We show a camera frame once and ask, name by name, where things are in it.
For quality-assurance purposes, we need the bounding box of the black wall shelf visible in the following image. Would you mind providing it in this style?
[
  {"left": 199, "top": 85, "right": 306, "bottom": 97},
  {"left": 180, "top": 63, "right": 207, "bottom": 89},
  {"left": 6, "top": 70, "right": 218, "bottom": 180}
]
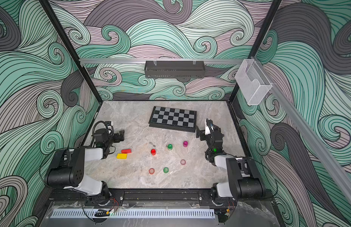
[{"left": 144, "top": 61, "right": 206, "bottom": 81}]

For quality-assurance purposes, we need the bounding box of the white ventilated front strip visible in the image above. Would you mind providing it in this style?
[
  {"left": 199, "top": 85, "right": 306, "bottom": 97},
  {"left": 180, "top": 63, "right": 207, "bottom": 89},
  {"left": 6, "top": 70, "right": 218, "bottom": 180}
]
[{"left": 50, "top": 209, "right": 216, "bottom": 219}]

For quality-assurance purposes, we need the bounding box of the yellow block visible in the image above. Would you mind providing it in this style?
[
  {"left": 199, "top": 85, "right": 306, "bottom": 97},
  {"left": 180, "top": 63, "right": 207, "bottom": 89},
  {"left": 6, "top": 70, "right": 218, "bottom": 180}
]
[{"left": 116, "top": 153, "right": 128, "bottom": 159}]

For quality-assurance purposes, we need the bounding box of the black white chessboard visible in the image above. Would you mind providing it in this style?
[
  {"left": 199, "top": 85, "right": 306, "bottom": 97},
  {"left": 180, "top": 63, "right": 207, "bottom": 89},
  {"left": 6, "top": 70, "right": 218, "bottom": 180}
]
[{"left": 149, "top": 106, "right": 197, "bottom": 132}]

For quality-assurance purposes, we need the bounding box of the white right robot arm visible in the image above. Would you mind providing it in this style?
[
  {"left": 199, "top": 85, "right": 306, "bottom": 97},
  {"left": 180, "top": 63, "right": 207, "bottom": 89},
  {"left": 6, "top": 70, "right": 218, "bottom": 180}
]
[{"left": 196, "top": 119, "right": 267, "bottom": 200}]

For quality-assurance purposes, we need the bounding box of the red block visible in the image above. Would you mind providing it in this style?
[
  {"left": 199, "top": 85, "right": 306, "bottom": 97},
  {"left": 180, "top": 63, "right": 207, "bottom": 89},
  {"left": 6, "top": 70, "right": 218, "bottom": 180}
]
[{"left": 121, "top": 149, "right": 132, "bottom": 154}]

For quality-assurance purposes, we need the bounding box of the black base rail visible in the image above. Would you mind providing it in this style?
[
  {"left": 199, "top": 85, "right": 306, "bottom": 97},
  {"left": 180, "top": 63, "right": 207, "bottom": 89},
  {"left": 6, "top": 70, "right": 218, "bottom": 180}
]
[{"left": 49, "top": 188, "right": 273, "bottom": 208}]

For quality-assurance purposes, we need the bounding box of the clear plastic wall bin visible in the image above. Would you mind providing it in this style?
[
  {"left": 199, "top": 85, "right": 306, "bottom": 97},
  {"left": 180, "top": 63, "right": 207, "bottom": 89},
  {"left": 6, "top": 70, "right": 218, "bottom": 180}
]
[{"left": 235, "top": 58, "right": 272, "bottom": 106}]

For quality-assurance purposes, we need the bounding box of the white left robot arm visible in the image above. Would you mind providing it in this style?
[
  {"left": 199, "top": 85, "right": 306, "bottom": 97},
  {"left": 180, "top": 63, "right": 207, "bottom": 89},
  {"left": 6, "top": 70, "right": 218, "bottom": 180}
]
[{"left": 44, "top": 121, "right": 125, "bottom": 200}]

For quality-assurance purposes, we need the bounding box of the red jar lid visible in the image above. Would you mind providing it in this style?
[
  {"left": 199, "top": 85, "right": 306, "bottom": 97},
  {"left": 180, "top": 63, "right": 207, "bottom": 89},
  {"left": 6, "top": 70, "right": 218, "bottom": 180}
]
[{"left": 149, "top": 168, "right": 155, "bottom": 175}]

